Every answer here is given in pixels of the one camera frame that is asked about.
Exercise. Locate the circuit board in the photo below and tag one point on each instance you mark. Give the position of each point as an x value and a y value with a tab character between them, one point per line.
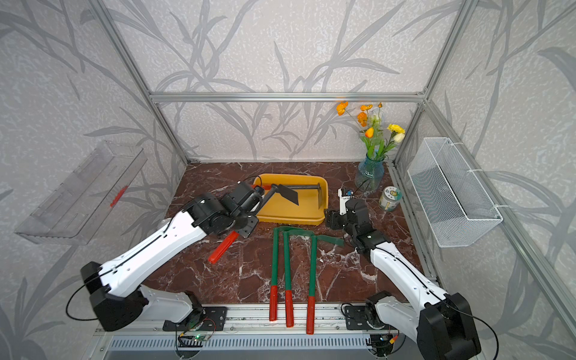
185	340
381	345

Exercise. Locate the green hoe red grip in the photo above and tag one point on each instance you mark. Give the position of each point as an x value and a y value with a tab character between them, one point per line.
273	305
311	301
289	311

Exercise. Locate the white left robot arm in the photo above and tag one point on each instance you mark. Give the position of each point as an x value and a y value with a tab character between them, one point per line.
116	291

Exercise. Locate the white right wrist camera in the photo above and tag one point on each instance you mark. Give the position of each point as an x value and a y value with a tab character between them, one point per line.
344	196

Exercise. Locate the yellow plastic storage box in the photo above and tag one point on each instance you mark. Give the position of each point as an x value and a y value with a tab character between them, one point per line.
280	211

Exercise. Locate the white wire mesh basket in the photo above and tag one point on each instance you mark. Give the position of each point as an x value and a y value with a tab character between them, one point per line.
455	203

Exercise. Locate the artificial flower bouquet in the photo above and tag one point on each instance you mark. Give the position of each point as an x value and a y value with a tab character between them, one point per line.
379	141

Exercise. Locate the small labelled glass jar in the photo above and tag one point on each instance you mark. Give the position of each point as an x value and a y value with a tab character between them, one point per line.
390	198

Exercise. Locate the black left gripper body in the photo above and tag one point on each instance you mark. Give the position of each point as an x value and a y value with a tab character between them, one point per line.
243	223

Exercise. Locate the blue glass vase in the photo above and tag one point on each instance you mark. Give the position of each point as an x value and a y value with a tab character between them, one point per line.
369	175

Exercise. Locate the right circuit board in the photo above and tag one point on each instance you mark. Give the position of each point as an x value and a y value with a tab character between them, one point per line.
381	345

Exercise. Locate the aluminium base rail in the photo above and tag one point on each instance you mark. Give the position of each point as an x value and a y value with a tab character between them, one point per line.
247	327

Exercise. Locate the left circuit board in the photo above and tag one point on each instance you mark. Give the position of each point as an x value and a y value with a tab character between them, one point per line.
185	340

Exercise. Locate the clear acrylic wall shelf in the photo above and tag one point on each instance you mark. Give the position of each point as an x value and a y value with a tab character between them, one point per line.
74	212

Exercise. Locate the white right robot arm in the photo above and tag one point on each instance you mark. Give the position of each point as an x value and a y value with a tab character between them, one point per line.
441	324

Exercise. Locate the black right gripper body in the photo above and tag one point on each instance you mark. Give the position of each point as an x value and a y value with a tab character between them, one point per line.
340	222

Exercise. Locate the grey hoe red grip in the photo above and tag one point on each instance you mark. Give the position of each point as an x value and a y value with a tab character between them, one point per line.
226	243
306	186

